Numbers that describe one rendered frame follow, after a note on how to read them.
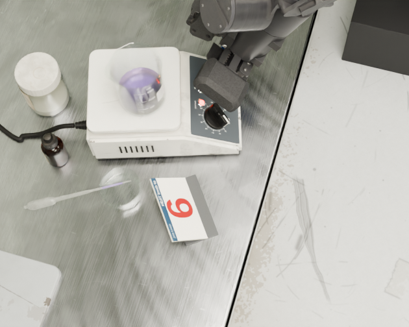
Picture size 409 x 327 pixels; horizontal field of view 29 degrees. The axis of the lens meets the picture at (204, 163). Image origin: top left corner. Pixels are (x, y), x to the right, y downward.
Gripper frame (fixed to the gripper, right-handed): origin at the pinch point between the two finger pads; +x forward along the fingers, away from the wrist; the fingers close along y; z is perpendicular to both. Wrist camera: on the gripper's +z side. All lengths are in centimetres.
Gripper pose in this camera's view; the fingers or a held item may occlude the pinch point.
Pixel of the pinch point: (222, 62)
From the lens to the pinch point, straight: 102.6
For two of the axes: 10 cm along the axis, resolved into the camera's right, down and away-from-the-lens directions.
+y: -3.8, 7.5, -5.4
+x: -4.7, 3.5, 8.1
